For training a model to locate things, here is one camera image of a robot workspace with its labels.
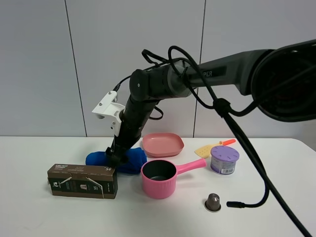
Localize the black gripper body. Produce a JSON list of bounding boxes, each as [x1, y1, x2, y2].
[[106, 118, 146, 160]]

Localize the blue towel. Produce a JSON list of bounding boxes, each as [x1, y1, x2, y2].
[[85, 148, 147, 174]]

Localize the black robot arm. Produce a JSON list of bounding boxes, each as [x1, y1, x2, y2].
[[106, 40, 316, 164]]

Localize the pink square plate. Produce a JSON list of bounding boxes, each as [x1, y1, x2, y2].
[[142, 133, 184, 158]]

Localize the pink saucepan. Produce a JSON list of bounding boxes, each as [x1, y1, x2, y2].
[[141, 158, 206, 199]]

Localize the brown coffee capsule box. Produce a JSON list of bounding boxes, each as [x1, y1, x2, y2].
[[47, 164, 118, 199]]

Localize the purple lidded can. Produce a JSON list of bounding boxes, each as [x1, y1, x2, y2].
[[210, 146, 239, 175]]

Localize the brown coffee capsule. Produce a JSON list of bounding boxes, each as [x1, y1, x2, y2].
[[204, 193, 221, 213]]

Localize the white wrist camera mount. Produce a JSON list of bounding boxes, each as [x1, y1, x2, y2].
[[92, 90, 125, 137]]

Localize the yellow spatula orange handle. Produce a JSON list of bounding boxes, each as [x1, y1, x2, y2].
[[195, 139, 236, 159]]

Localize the black cable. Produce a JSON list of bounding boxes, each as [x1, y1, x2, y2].
[[113, 45, 312, 237]]

